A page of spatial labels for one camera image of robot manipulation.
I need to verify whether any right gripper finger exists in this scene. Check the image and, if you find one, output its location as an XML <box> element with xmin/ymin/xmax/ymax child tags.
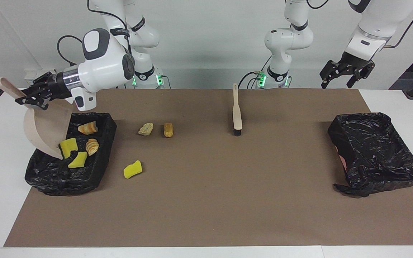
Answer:
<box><xmin>16</xmin><ymin>95</ymin><xmax>49</xmax><ymax>110</ymax></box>
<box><xmin>22</xmin><ymin>73</ymin><xmax>53</xmax><ymax>94</ymax></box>

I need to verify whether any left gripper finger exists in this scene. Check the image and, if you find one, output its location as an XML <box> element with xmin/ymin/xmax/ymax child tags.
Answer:
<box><xmin>346</xmin><ymin>63</ymin><xmax>375</xmax><ymax>89</ymax></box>
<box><xmin>319</xmin><ymin>60</ymin><xmax>343</xmax><ymax>89</ymax></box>

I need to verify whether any beige plastic dustpan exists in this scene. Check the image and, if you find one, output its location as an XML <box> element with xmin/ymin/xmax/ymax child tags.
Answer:
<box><xmin>0</xmin><ymin>77</ymin><xmax>73</xmax><ymax>160</ymax></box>

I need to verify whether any striped orange croissant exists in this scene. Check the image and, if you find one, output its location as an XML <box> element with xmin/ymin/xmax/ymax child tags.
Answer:
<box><xmin>78</xmin><ymin>121</ymin><xmax>98</xmax><ymax>135</ymax></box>

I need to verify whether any yellow sponge piece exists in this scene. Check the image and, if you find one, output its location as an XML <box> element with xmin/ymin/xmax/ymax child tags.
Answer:
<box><xmin>123</xmin><ymin>160</ymin><xmax>143</xmax><ymax>179</ymax></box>
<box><xmin>68</xmin><ymin>152</ymin><xmax>88</xmax><ymax>169</ymax></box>
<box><xmin>60</xmin><ymin>138</ymin><xmax>78</xmax><ymax>159</ymax></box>

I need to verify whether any beige hand brush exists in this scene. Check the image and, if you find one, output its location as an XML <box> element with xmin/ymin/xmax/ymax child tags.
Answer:
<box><xmin>232</xmin><ymin>83</ymin><xmax>243</xmax><ymax>137</ymax></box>

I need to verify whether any black bag lined bin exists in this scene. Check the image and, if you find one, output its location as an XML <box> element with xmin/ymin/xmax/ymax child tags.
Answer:
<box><xmin>328</xmin><ymin>112</ymin><xmax>413</xmax><ymax>197</ymax></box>
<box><xmin>25</xmin><ymin>111</ymin><xmax>118</xmax><ymax>196</ymax></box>

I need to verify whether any brown table mat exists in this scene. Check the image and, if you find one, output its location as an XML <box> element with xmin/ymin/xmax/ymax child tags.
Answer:
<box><xmin>4</xmin><ymin>89</ymin><xmax>413</xmax><ymax>247</ymax></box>

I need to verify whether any white wall socket box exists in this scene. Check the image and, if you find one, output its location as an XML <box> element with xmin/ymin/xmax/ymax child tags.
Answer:
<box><xmin>24</xmin><ymin>69</ymin><xmax>57</xmax><ymax>87</ymax></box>

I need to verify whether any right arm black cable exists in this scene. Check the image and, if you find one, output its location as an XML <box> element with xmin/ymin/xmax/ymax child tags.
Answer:
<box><xmin>57</xmin><ymin>0</ymin><xmax>133</xmax><ymax>68</ymax></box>

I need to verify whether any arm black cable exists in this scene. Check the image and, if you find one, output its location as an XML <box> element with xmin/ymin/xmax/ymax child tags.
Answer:
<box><xmin>57</xmin><ymin>0</ymin><xmax>133</xmax><ymax>68</ymax></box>
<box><xmin>307</xmin><ymin>0</ymin><xmax>413</xmax><ymax>48</ymax></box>

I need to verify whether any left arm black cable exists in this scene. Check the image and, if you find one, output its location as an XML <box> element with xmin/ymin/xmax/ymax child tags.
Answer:
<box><xmin>307</xmin><ymin>0</ymin><xmax>413</xmax><ymax>48</ymax></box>

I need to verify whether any left arm base cable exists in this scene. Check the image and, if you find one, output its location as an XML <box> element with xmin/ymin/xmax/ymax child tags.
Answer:
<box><xmin>238</xmin><ymin>70</ymin><xmax>265</xmax><ymax>89</ymax></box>

